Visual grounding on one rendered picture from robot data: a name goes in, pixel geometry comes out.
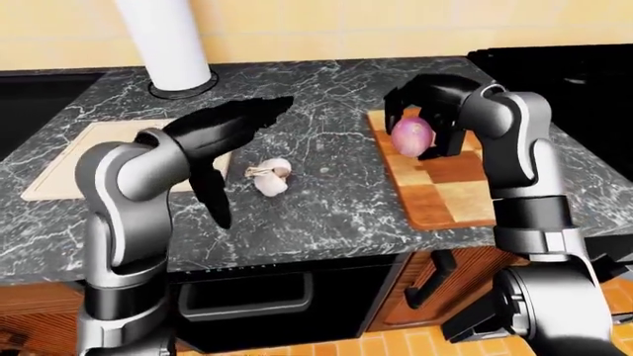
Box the wooden cabinet door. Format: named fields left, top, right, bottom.
left=368, top=245, right=530, bottom=335

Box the white cylindrical pipe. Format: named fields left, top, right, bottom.
left=114, top=0, right=212, bottom=92

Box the black sink basin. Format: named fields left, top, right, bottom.
left=0, top=71, right=106, bottom=161

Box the black stove top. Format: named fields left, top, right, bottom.
left=466, top=41, right=633, bottom=183

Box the checkered wooden cutting board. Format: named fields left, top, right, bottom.
left=366, top=104, right=497, bottom=231

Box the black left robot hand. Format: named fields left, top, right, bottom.
left=161, top=95, right=296, bottom=229

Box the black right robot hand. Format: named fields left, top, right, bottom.
left=383, top=73, right=484, bottom=162

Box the white garlic bulb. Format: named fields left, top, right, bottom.
left=245, top=157, right=293, bottom=198

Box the pale plain cutting board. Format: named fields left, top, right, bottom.
left=22, top=119, right=232, bottom=203

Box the red onion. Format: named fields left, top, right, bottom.
left=392, top=116, right=436, bottom=157

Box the black cabinet door handle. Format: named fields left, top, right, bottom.
left=404, top=249, right=457, bottom=311

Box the black dishwasher front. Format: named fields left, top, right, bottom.
left=165, top=252, right=409, bottom=353

